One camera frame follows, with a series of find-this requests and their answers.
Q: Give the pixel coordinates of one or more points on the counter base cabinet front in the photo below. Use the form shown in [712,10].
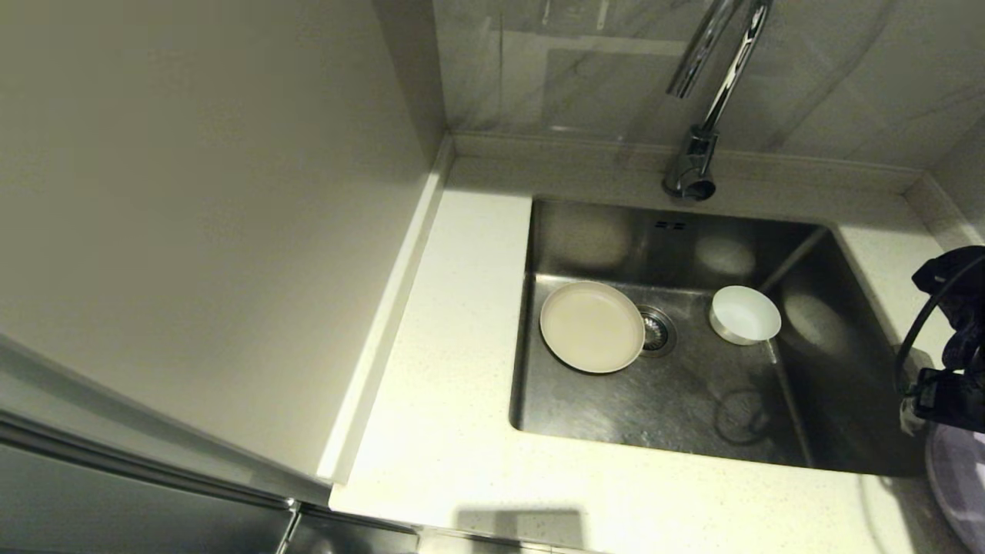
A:
[346,538]

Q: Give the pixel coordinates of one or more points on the chrome gooseneck faucet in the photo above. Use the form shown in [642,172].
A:
[696,161]

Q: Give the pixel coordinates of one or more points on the stainless steel sink basin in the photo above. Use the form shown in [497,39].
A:
[654,408]

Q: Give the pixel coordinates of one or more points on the purple round plate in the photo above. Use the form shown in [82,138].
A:
[962,485]

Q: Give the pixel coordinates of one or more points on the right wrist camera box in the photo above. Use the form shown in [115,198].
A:
[954,273]

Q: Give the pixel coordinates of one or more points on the metal sink drain strainer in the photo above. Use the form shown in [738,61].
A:
[660,332]

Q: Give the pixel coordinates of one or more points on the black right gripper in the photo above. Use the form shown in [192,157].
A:
[950,400]

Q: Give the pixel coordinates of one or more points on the cream round plate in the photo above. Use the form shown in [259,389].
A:
[592,327]

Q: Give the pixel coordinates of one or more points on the white round bowl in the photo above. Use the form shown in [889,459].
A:
[742,315]

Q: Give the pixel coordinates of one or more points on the grey tall cabinet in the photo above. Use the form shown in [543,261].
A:
[192,192]

